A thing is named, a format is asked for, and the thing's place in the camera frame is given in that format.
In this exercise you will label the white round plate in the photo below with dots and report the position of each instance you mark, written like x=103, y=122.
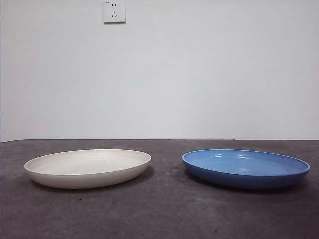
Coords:
x=104, y=164

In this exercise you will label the blue round plate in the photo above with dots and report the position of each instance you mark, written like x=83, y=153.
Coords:
x=236, y=164

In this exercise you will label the white wall socket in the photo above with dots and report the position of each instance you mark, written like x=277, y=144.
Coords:
x=114, y=12

